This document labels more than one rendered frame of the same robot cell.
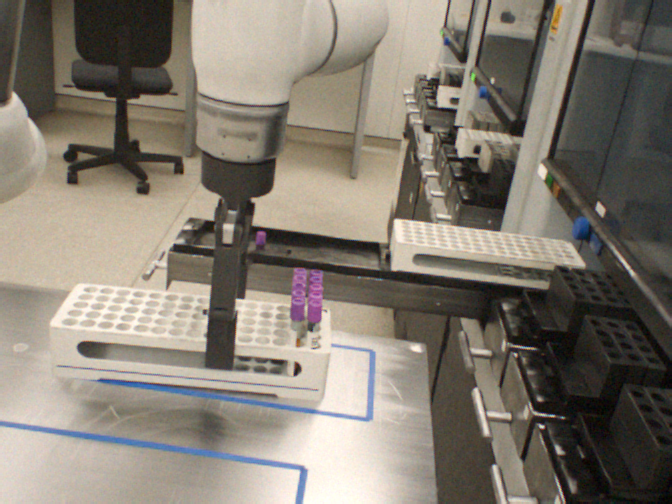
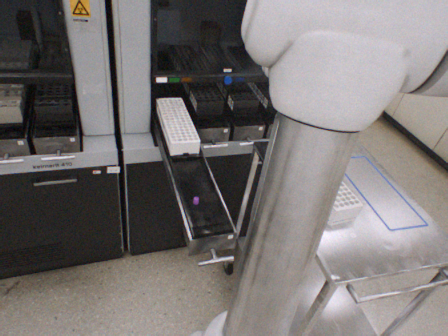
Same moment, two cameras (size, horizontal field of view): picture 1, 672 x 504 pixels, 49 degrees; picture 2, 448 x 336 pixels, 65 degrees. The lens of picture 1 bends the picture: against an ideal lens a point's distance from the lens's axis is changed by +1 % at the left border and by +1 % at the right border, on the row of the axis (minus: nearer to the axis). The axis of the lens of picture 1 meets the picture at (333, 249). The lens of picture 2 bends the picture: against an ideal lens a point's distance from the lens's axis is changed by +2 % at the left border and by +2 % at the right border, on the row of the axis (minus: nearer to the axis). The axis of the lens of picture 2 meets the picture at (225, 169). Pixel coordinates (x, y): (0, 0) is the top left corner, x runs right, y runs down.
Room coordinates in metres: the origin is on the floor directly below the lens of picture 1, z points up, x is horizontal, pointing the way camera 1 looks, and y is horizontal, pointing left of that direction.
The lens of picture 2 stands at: (1.33, 0.81, 1.54)
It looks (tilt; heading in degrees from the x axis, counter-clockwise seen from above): 39 degrees down; 246
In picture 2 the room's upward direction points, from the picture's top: 11 degrees clockwise
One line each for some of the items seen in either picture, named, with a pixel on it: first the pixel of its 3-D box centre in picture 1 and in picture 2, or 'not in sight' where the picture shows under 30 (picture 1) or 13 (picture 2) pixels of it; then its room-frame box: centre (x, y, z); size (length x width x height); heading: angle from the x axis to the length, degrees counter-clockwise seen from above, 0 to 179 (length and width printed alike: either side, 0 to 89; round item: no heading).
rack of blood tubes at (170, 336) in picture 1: (197, 340); (319, 182); (0.70, 0.14, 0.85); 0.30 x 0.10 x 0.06; 94
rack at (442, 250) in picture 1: (482, 259); (176, 125); (1.09, -0.24, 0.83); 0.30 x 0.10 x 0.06; 91
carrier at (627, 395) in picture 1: (641, 439); (278, 104); (0.63, -0.34, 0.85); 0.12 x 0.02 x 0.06; 0
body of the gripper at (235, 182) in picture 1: (236, 194); not in sight; (0.70, 0.11, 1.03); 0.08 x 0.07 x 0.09; 4
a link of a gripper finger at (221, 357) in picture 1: (221, 339); not in sight; (0.65, 0.10, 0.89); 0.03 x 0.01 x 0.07; 94
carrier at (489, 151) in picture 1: (488, 158); (1, 113); (1.64, -0.33, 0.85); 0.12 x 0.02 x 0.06; 2
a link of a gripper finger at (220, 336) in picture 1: (220, 326); not in sight; (0.63, 0.10, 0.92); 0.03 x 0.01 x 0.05; 4
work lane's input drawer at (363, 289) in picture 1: (368, 274); (187, 168); (1.08, -0.06, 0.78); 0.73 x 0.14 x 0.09; 91
